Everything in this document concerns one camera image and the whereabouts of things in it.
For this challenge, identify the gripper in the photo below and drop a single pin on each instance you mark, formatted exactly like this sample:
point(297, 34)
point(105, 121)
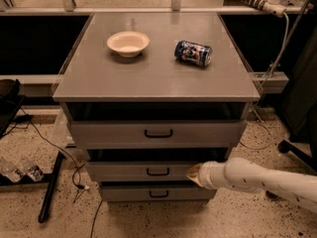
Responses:
point(207, 175)

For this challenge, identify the grey drawer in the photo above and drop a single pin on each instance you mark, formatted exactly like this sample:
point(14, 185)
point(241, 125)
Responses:
point(93, 135)
point(154, 192)
point(138, 171)

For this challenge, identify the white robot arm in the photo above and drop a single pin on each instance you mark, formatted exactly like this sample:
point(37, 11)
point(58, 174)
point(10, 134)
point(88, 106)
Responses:
point(242, 175)

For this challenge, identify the grey top drawer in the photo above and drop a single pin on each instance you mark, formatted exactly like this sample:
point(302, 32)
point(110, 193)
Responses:
point(93, 135)

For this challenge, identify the grey drawer cabinet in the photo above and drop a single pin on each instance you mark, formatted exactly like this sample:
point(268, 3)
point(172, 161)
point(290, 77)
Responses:
point(100, 85)

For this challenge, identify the grey bottom drawer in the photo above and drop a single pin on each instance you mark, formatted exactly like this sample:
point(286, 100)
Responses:
point(154, 192)

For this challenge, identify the black office chair base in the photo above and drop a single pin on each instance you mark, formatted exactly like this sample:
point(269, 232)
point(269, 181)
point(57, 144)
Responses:
point(285, 147)

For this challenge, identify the blue soda can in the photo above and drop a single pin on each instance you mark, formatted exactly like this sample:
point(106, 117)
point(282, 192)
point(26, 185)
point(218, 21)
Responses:
point(193, 53)

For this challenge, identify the black stand leg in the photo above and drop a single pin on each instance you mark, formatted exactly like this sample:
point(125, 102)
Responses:
point(45, 210)

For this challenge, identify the white paper bowl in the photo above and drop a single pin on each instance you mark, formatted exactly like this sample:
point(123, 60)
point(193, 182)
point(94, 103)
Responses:
point(128, 44)

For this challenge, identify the white power strip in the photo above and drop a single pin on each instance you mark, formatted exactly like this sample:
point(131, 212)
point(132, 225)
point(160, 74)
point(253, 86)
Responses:
point(269, 6)

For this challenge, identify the clear plastic water bottle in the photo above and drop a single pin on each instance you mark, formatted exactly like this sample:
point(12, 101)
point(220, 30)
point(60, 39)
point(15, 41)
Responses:
point(10, 171)

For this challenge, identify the black bag on left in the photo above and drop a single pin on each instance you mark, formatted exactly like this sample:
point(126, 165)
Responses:
point(10, 102)

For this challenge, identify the metal railing frame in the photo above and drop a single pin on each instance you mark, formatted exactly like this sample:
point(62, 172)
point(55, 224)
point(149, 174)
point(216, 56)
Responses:
point(145, 4)

